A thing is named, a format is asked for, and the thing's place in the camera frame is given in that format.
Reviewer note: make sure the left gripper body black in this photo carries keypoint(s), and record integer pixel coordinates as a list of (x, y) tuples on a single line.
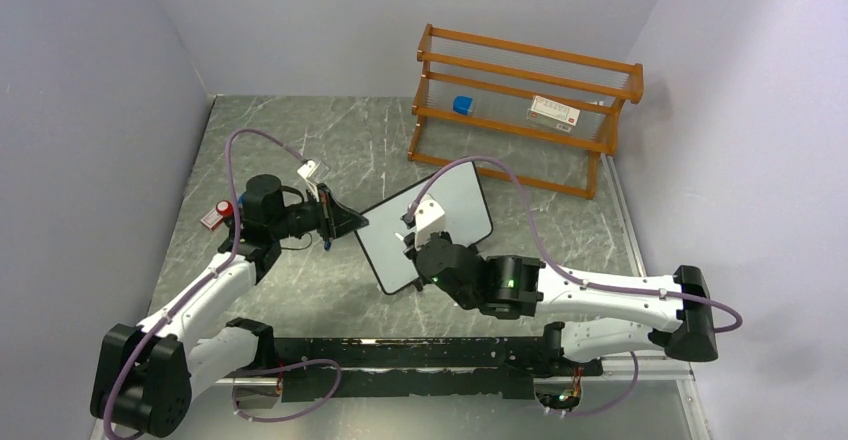
[(300, 217)]

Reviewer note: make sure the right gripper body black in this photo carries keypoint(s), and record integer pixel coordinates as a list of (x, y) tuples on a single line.
[(413, 250)]

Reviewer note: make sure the small whiteboard black frame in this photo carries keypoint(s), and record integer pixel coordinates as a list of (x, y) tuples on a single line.
[(454, 204)]

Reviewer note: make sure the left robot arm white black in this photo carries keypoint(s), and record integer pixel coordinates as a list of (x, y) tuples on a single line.
[(192, 304)]

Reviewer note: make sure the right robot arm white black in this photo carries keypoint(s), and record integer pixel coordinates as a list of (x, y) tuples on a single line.
[(601, 314)]

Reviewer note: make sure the red cap black bottle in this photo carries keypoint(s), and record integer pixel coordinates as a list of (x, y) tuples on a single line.
[(224, 209)]

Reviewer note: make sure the red white small box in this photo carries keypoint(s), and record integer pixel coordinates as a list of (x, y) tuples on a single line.
[(212, 220)]

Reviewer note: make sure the blue eraser on shelf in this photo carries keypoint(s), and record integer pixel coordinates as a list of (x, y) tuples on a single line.
[(463, 105)]

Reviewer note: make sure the orange wooden shelf rack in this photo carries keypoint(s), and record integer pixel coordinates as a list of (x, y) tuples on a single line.
[(503, 76)]

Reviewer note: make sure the white red box on shelf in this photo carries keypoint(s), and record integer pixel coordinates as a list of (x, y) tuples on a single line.
[(553, 114)]

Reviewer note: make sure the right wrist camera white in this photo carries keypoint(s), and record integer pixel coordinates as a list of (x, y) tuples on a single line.
[(429, 218)]

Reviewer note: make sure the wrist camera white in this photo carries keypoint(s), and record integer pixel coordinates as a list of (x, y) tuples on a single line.
[(429, 218), (313, 172)]

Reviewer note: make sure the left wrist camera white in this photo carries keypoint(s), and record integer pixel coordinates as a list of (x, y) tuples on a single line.
[(313, 172)]

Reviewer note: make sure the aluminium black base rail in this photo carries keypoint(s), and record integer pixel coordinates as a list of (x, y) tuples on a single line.
[(316, 370)]

